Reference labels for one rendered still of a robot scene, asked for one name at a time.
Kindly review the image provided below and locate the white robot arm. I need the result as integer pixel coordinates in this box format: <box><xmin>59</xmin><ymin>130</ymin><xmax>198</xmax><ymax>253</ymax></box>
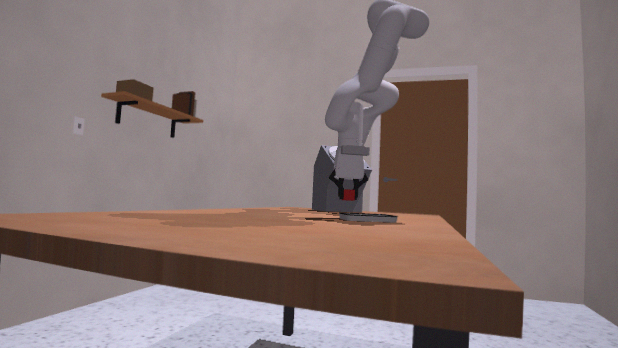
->
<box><xmin>325</xmin><ymin>0</ymin><xmax>429</xmax><ymax>160</ymax></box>

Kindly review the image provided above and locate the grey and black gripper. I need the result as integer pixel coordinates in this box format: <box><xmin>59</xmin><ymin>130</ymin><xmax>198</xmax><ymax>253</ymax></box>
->
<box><xmin>329</xmin><ymin>148</ymin><xmax>368</xmax><ymax>200</ymax></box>

